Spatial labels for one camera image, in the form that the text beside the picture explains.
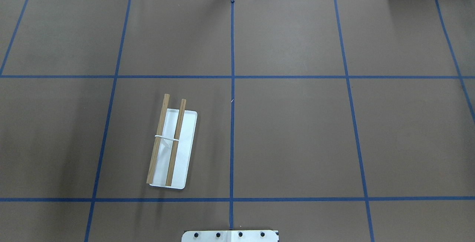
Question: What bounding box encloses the white wooden towel rack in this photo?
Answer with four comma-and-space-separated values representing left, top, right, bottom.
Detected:
146, 94, 197, 190

